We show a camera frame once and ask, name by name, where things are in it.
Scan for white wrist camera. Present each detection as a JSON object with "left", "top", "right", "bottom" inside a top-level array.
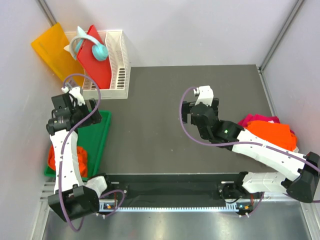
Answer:
[
  {"left": 61, "top": 86, "right": 86, "bottom": 106},
  {"left": 193, "top": 85, "right": 214, "bottom": 107}
]

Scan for green plastic tray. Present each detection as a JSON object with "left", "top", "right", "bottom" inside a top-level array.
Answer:
[{"left": 44, "top": 110, "right": 112, "bottom": 181}]

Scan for folded orange t shirt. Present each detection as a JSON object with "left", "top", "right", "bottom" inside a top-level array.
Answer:
[{"left": 246, "top": 120, "right": 298, "bottom": 152}]

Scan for orange t shirt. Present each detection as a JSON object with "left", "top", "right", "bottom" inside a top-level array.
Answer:
[
  {"left": 246, "top": 120, "right": 298, "bottom": 152},
  {"left": 47, "top": 145, "right": 88, "bottom": 178}
]

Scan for white file organizer basket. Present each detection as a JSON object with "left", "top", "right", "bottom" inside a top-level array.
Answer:
[{"left": 69, "top": 30, "right": 131, "bottom": 100}]

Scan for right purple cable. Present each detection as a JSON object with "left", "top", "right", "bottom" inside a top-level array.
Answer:
[{"left": 179, "top": 86, "right": 320, "bottom": 218}]

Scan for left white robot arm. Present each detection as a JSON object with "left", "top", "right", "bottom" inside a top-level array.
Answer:
[{"left": 46, "top": 93, "right": 114, "bottom": 222}]

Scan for teal cat ear headphones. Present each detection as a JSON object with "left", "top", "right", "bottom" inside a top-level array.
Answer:
[{"left": 63, "top": 26, "right": 109, "bottom": 62}]

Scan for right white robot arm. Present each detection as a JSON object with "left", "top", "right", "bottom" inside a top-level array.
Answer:
[{"left": 178, "top": 100, "right": 320, "bottom": 204}]

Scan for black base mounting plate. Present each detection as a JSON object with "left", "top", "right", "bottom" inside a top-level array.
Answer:
[{"left": 105, "top": 173, "right": 251, "bottom": 208}]

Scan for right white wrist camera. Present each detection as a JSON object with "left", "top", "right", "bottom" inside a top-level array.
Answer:
[{"left": 193, "top": 85, "right": 214, "bottom": 107}]

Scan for yellow folder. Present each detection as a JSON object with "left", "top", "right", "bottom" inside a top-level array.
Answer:
[{"left": 31, "top": 23, "right": 84, "bottom": 81}]

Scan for red folder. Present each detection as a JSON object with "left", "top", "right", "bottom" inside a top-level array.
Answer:
[{"left": 77, "top": 24, "right": 112, "bottom": 89}]

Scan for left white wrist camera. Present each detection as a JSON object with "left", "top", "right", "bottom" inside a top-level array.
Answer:
[{"left": 61, "top": 86, "right": 86, "bottom": 106}]

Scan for white slotted cable duct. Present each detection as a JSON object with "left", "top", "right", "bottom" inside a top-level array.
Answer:
[{"left": 97, "top": 201, "right": 251, "bottom": 213}]

